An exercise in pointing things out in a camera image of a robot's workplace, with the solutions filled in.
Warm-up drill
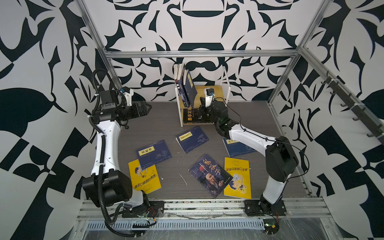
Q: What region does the thick blue book yellow label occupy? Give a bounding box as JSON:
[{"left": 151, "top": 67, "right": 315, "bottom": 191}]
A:
[{"left": 183, "top": 70, "right": 198, "bottom": 108}]

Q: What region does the purple portrait book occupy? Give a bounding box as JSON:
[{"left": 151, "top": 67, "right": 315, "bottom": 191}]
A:
[
  {"left": 178, "top": 64, "right": 190, "bottom": 108},
  {"left": 189, "top": 154, "right": 233, "bottom": 199}
]

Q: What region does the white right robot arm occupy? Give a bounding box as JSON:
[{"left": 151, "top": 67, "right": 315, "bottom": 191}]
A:
[{"left": 199, "top": 97, "right": 299, "bottom": 206}]

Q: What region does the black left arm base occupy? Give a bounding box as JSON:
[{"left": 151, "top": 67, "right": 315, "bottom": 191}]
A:
[{"left": 122, "top": 201, "right": 165, "bottom": 218}]

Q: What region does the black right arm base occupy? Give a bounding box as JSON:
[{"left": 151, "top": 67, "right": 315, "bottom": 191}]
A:
[{"left": 244, "top": 199, "right": 287, "bottom": 217}]

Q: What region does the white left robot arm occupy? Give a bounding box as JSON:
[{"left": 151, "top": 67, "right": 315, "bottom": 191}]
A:
[{"left": 82, "top": 87, "right": 152, "bottom": 208}]

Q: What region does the black book yellow title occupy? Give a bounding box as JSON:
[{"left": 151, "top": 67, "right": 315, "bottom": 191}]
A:
[{"left": 183, "top": 109, "right": 211, "bottom": 124}]

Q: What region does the wooden white-framed bookshelf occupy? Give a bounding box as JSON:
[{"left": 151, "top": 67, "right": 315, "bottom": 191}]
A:
[{"left": 175, "top": 67, "right": 231, "bottom": 127}]

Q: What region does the black standing book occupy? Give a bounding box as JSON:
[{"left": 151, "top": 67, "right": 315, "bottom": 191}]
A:
[{"left": 173, "top": 64, "right": 184, "bottom": 101}]

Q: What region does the yellow book left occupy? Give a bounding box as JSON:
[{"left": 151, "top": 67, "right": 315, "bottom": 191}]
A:
[{"left": 128, "top": 160, "right": 162, "bottom": 194}]

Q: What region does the yellow book right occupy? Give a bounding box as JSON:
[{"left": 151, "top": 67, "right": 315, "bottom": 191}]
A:
[{"left": 224, "top": 157, "right": 252, "bottom": 200}]

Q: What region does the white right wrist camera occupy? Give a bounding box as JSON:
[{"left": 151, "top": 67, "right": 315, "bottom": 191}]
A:
[{"left": 205, "top": 88, "right": 215, "bottom": 108}]

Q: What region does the black corrugated cable hose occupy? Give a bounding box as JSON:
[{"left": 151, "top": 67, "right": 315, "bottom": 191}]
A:
[{"left": 88, "top": 68, "right": 157, "bottom": 238}]

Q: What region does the grey wall hook rail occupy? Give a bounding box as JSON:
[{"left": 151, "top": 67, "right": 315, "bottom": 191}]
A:
[{"left": 322, "top": 71, "right": 384, "bottom": 145}]

